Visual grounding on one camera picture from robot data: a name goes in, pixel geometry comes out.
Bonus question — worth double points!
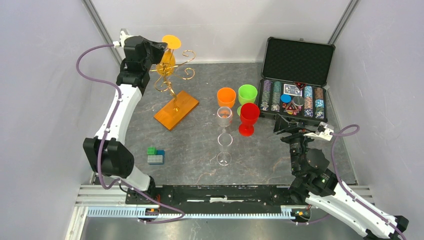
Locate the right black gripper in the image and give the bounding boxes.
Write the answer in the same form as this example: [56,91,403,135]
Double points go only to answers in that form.
[271,113,317,174]

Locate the yellow-orange plastic wine glass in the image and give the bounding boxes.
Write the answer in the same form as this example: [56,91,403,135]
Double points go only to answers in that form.
[156,34,182,77]

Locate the red plastic wine glass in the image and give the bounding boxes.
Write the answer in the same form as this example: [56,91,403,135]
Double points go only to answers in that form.
[238,102,260,137]

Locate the green plastic wine glass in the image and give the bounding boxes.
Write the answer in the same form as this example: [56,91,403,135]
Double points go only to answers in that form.
[237,84,258,116]

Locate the clear wine glass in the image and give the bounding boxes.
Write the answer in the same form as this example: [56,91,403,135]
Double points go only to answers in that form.
[217,132,233,166]
[216,106,233,134]

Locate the clear wine glass back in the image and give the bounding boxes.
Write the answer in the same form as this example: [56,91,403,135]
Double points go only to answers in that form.
[217,132,233,166]

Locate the orange plastic wine glass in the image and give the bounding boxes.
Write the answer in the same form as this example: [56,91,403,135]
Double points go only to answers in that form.
[216,87,237,108]

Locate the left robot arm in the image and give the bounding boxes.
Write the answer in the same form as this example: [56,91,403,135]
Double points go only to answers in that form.
[76,35,168,204]

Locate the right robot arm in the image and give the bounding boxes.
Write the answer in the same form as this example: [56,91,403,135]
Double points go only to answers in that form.
[273,115,409,240]

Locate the wooden rack base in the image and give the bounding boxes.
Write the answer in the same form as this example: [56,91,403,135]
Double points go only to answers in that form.
[154,90,199,131]

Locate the triangular all-in button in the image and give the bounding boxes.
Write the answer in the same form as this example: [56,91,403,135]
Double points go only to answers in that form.
[284,101,301,115]

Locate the blue poker chip disc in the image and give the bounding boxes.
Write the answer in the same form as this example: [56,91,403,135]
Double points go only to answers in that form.
[280,94,292,104]

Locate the playing card deck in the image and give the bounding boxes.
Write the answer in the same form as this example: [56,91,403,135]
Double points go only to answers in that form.
[283,83,303,97]

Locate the black poker chip case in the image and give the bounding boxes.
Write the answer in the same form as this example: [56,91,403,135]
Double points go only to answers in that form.
[257,37,336,126]

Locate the green toy brick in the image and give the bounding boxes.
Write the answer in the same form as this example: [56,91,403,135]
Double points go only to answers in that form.
[146,146,157,156]

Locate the blue toy brick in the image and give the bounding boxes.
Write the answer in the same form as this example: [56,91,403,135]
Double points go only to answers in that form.
[156,149,166,157]

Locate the grey toy brick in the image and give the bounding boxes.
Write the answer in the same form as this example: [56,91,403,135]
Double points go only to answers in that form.
[147,154,164,165]

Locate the gold wire glass rack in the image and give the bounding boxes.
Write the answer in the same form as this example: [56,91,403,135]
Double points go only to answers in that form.
[150,50,197,100]

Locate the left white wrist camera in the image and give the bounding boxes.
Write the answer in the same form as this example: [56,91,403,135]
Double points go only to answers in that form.
[112,28,133,49]

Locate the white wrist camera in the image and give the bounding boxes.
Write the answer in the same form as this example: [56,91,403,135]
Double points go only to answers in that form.
[112,28,133,49]
[304,122,334,142]

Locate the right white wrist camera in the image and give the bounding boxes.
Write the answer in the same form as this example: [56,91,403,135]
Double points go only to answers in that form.
[304,122,334,142]

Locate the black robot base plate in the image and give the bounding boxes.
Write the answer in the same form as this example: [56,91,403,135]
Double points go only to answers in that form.
[125,184,312,218]

